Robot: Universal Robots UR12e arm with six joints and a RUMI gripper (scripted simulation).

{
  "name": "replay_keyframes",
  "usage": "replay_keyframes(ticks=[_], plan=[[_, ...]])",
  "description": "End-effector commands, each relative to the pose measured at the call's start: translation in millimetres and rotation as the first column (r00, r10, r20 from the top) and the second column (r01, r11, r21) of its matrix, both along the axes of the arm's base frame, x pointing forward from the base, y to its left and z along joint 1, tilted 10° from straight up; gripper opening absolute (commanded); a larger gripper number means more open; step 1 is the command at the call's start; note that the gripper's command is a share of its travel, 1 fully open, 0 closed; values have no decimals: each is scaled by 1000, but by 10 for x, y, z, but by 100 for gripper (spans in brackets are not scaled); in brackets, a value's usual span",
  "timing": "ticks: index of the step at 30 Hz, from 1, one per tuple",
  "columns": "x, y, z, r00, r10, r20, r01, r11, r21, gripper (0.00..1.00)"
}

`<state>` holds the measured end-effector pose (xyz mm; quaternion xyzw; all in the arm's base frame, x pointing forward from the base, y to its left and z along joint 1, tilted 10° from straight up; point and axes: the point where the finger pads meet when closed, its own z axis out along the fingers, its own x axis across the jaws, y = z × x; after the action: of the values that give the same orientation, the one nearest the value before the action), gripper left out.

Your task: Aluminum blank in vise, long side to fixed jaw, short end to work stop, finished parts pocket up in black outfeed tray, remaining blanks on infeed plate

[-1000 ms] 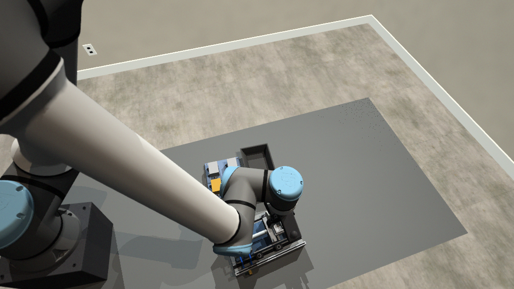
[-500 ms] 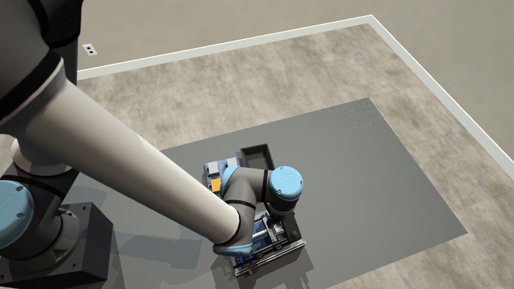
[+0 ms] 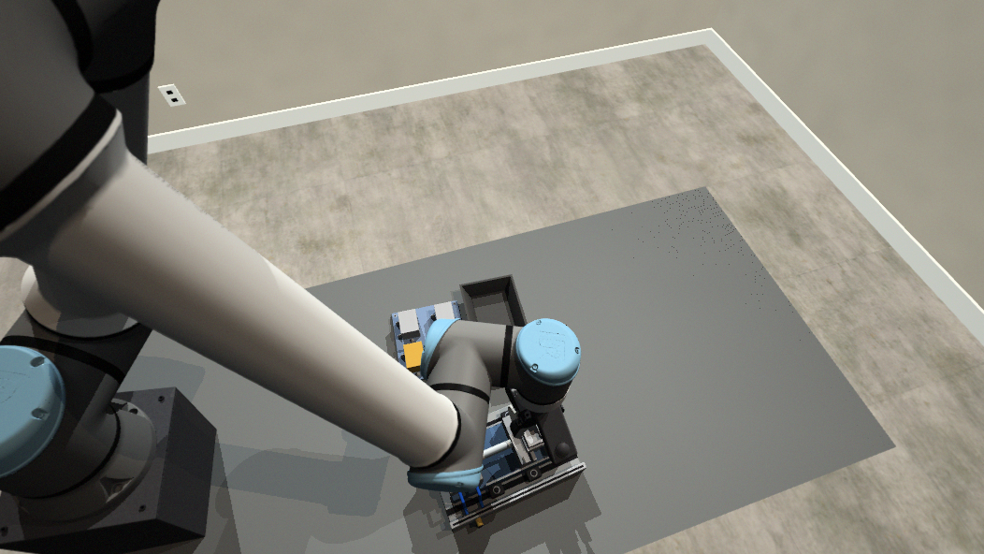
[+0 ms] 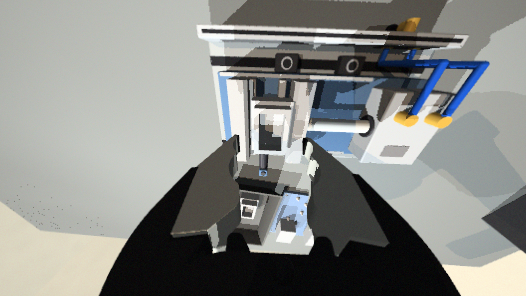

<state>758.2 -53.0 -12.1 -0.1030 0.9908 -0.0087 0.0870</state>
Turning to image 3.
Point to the yellow brass block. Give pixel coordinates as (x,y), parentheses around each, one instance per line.
(413,353)

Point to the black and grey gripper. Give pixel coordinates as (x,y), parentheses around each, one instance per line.
(522,419)

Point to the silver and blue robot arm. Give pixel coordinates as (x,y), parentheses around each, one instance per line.
(110,227)

